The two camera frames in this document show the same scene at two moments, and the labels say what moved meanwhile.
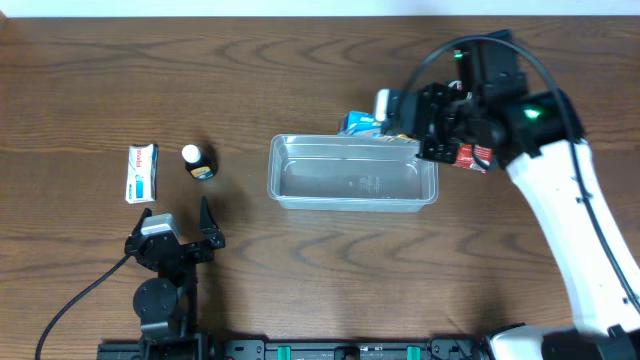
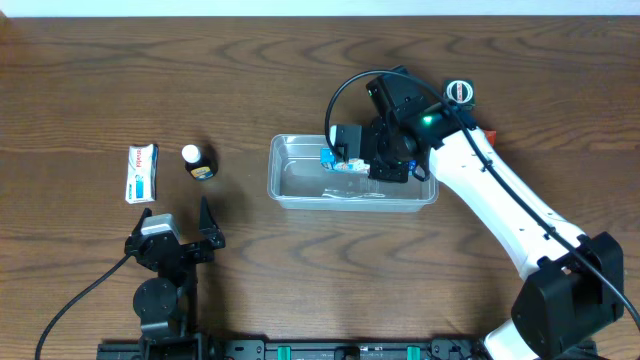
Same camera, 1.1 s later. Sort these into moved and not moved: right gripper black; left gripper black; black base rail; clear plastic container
Moved: right gripper black
Not moved: black base rail; left gripper black; clear plastic container
